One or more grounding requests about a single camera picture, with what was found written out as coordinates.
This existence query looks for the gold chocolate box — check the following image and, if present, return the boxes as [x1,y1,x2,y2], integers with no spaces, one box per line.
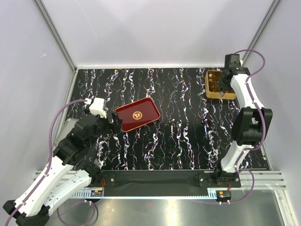
[205,70,237,100]

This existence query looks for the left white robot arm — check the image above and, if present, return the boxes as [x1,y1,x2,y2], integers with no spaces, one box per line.
[3,113,122,226]

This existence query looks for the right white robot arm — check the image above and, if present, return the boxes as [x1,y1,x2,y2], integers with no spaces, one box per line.
[213,66,273,187]

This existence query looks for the red rectangular tray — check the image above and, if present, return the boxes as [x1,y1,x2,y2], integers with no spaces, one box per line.
[115,97,161,132]

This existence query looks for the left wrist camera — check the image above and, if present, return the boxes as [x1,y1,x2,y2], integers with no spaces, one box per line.
[85,97,107,118]

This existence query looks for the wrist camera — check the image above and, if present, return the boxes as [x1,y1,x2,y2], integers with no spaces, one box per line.
[224,54,242,69]
[85,97,107,118]

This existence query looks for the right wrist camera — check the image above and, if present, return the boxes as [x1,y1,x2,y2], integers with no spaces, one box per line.
[224,54,242,69]

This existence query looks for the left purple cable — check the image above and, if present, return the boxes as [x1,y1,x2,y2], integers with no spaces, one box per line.
[5,98,89,226]

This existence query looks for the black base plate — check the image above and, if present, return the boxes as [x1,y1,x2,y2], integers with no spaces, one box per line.
[99,170,241,189]

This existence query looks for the white cable duct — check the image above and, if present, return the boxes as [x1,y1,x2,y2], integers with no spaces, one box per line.
[71,187,230,200]

